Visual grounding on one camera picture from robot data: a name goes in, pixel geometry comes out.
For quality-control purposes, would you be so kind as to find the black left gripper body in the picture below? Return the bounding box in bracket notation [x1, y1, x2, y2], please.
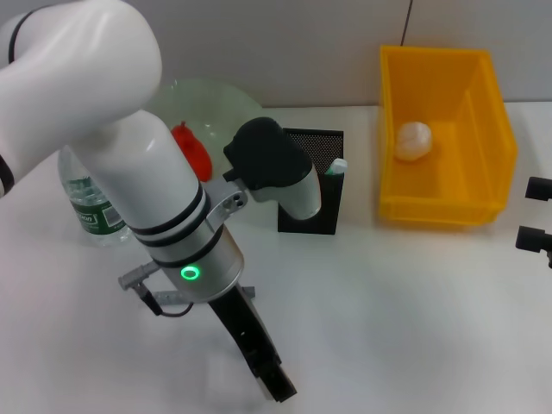
[208, 286, 284, 379]

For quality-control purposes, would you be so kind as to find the clear plastic water bottle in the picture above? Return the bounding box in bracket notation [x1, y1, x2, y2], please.
[58, 144, 134, 248]

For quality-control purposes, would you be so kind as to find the grey marker pen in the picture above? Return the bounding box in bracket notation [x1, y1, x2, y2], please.
[154, 285, 258, 304]

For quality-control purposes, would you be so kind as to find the red-orange fruit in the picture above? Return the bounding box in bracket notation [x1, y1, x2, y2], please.
[171, 121, 215, 183]

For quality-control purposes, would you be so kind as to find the white paper ball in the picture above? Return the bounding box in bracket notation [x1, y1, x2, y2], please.
[396, 122, 434, 161]

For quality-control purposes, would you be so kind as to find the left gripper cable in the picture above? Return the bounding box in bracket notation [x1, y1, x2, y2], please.
[118, 260, 196, 319]

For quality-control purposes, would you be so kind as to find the green glass fruit plate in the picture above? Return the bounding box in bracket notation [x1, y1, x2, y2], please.
[148, 78, 265, 173]

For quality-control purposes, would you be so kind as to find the black mesh pen holder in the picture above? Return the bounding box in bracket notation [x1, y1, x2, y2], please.
[277, 127, 348, 236]

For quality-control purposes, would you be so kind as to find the yellow plastic bin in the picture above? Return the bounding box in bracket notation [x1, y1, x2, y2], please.
[377, 45, 518, 226]

